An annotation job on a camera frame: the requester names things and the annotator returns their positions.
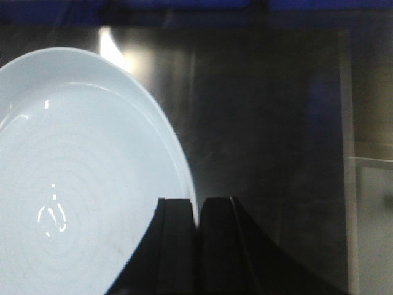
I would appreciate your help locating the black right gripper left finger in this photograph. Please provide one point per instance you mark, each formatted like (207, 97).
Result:
(165, 261)

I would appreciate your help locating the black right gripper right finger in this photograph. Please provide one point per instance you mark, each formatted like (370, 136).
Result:
(237, 257)

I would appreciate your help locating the light blue round plate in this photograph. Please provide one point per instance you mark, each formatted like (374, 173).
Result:
(86, 153)

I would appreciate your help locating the stainless steel shelf rack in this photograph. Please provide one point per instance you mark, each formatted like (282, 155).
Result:
(366, 112)

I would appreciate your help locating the blue open bin right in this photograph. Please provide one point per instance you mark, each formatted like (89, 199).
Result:
(313, 5)

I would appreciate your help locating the blue bin middle lower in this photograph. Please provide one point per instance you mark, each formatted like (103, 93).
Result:
(144, 4)

